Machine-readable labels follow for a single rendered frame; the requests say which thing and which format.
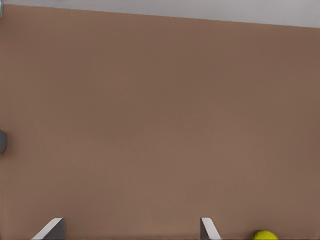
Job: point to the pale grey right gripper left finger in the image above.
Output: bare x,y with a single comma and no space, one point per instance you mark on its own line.
53,230

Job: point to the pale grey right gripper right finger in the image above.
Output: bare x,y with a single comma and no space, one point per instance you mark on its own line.
208,229

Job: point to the silver frame post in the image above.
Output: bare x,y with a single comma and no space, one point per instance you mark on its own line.
1,11

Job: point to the yellow tennis ball tube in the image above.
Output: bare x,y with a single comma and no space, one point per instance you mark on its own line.
265,235

